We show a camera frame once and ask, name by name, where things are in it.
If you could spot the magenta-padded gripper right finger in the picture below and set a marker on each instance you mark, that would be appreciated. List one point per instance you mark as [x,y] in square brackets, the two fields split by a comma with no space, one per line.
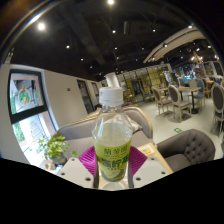
[150,170]

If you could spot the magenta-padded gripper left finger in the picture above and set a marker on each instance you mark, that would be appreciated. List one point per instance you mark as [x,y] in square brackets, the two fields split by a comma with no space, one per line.
[76,170]

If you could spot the clear green-labelled drink bottle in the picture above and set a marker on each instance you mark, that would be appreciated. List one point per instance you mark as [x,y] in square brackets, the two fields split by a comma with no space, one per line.
[112,146]

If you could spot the yellow printed leaflet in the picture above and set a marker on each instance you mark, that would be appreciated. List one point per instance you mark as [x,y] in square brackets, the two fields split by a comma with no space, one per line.
[146,149]

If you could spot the green potted plant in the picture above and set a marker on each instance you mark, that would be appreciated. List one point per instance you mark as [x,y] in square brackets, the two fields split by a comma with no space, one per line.
[53,146]

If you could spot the grey wood-framed sofa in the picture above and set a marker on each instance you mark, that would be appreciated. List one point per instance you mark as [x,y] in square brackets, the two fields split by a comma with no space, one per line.
[76,131]

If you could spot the grey tufted armchair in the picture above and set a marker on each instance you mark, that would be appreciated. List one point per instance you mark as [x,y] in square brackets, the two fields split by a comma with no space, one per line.
[190,146]

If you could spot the grey white chevron pillow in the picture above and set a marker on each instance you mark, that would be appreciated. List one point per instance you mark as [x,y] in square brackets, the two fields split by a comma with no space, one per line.
[135,125]

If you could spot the group of dining chairs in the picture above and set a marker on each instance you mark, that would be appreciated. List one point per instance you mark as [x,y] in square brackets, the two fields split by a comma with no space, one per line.
[176,100]

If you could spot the window with festive stickers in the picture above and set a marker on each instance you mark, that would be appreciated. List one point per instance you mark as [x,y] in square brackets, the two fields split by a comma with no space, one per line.
[28,110]

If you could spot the group of ceiling lights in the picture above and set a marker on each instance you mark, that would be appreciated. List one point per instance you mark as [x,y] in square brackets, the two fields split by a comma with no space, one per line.
[41,26]

